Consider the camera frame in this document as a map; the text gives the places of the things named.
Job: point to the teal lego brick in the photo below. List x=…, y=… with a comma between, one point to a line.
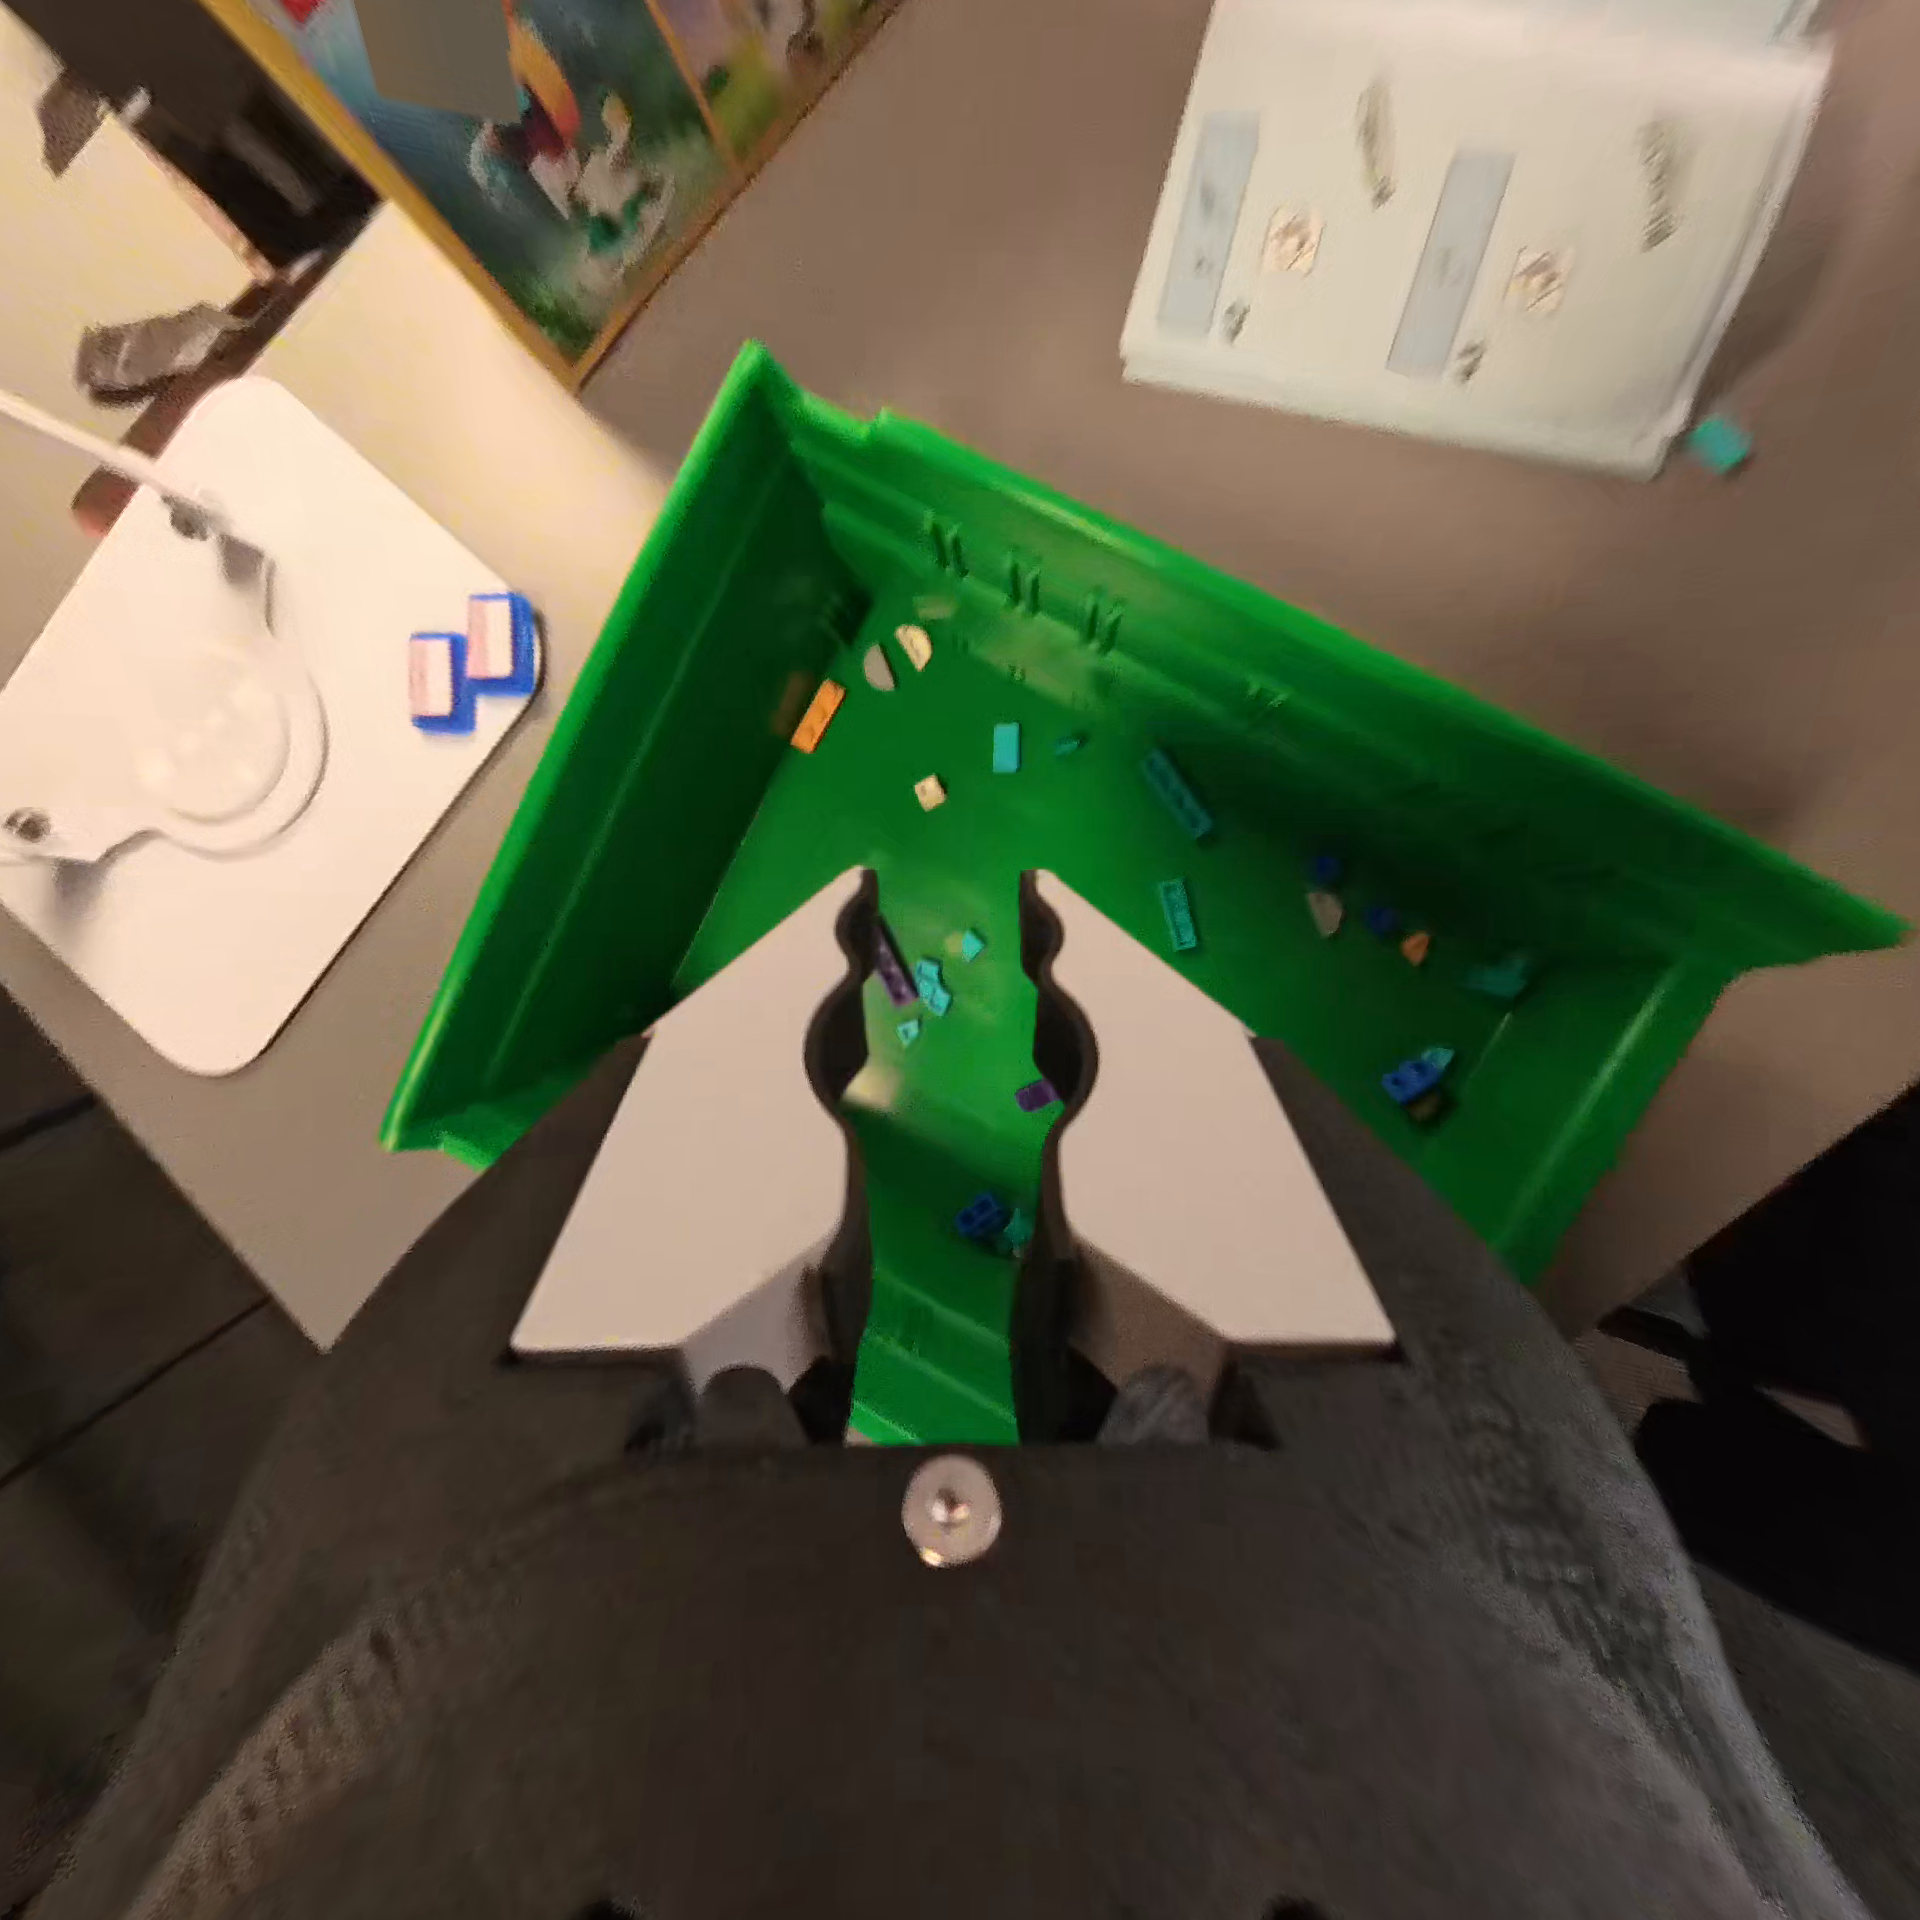
x=1717, y=444

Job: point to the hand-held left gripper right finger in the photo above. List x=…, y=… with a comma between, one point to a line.
x=1201, y=1201

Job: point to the green plastic tray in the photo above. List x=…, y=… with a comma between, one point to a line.
x=1350, y=779

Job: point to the yellow lego set box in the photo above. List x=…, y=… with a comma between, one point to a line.
x=601, y=225

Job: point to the black device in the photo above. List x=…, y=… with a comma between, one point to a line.
x=226, y=135

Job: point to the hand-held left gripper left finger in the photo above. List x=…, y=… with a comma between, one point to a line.
x=706, y=1201

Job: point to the dark crumpled object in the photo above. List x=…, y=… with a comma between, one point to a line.
x=149, y=348

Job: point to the white rounded base plate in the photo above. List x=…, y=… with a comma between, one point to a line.
x=347, y=840

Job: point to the lego pieces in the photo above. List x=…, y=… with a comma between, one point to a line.
x=1179, y=791

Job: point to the lego instruction booklet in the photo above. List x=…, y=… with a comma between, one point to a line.
x=1426, y=225

